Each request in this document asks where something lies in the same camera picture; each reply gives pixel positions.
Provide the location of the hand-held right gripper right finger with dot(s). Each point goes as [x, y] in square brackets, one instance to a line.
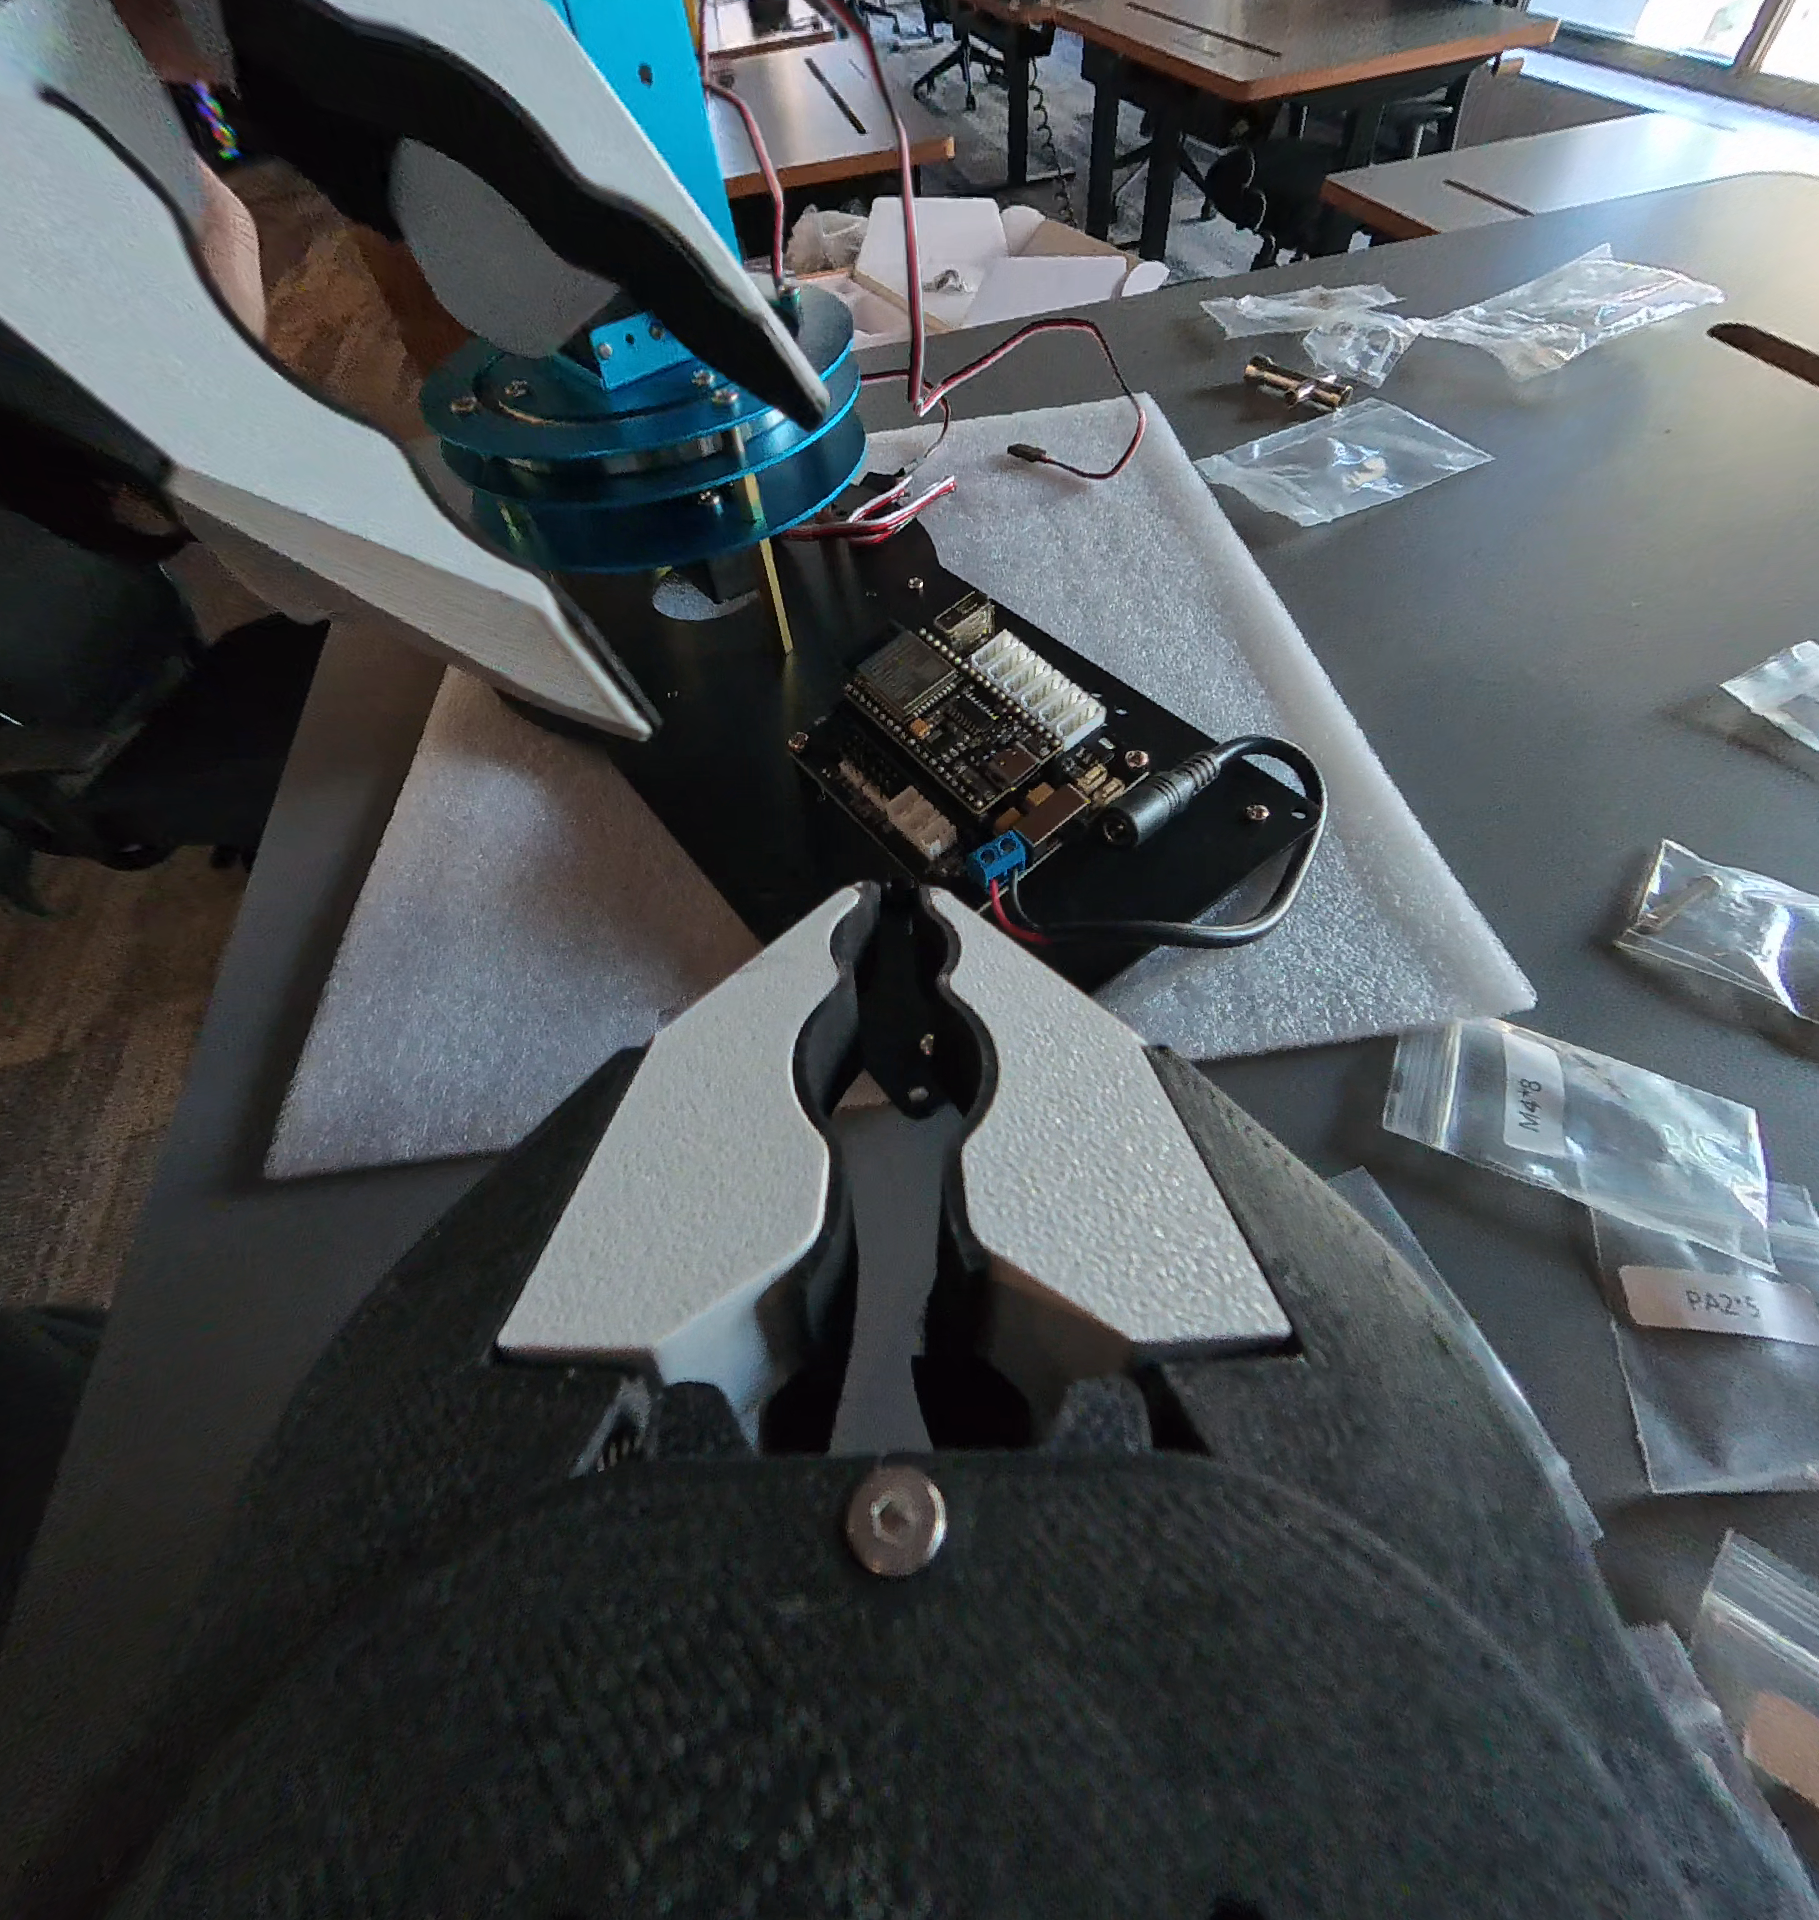
[1106, 1199]

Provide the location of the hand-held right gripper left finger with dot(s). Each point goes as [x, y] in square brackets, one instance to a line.
[698, 1199]

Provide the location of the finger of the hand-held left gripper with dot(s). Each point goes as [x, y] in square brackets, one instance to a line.
[475, 60]
[129, 329]

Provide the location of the wood edged grey desk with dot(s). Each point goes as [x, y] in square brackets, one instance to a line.
[820, 105]
[1301, 45]
[1540, 173]

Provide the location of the white foam sheet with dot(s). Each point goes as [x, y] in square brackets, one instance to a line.
[475, 976]

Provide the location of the black office chair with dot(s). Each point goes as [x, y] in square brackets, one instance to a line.
[174, 752]

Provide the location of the black control circuit board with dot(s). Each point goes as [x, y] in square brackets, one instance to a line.
[969, 734]

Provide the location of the cluster of labelled screw bags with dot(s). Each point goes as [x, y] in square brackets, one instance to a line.
[1586, 1127]

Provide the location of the white cardboard box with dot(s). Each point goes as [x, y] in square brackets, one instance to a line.
[1030, 272]

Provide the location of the empty clear plastic bag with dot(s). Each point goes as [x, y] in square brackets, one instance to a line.
[1345, 458]
[1301, 311]
[1382, 348]
[1586, 310]

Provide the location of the brass metal coupling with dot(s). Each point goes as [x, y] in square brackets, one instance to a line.
[1301, 381]

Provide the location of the bright glass window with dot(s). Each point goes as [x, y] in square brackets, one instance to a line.
[1810, 30]

